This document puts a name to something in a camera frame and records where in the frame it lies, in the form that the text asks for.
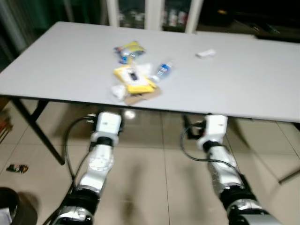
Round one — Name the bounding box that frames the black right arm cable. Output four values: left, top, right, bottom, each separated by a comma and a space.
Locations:
180, 127, 237, 165

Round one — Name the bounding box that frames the white plastic bag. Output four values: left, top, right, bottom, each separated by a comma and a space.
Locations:
134, 62, 155, 80

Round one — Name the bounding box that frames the clear plastic water bottle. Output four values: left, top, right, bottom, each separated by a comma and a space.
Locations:
151, 61, 174, 83

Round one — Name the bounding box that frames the dark low television bench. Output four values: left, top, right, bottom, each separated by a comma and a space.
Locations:
196, 21, 300, 42

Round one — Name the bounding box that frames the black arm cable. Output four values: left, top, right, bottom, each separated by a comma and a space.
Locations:
180, 127, 237, 165
63, 115, 97, 183

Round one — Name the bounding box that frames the colourful crumpled snack wrapper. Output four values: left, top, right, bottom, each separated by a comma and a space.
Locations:
6, 164, 30, 174

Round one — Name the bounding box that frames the yellow blue snack packet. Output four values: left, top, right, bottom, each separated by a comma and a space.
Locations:
114, 41, 147, 64

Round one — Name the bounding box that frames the brown cardboard piece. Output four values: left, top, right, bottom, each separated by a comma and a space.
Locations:
123, 87, 161, 105

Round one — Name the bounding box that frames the black television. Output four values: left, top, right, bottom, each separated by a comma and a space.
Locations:
220, 0, 300, 24

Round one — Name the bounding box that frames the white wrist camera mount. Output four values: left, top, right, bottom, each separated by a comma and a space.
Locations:
90, 112, 123, 143
197, 114, 229, 150

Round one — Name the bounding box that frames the white glass door cabinet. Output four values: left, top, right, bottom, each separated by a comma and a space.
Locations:
105, 0, 204, 34

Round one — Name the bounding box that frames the small white paper box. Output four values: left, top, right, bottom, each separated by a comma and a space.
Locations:
195, 49, 217, 60

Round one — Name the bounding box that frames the white tissue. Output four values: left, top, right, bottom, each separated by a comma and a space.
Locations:
111, 84, 128, 100

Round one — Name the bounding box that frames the dark green curtain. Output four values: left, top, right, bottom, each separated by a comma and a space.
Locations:
0, 0, 106, 71

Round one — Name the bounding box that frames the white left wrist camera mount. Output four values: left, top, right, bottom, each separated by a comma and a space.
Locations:
90, 112, 123, 143

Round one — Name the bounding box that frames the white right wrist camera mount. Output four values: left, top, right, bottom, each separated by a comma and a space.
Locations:
197, 114, 229, 150

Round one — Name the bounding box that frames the grey folding table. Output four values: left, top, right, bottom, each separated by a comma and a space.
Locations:
0, 21, 300, 184

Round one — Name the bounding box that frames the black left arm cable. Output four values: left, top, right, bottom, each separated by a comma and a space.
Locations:
63, 115, 97, 183

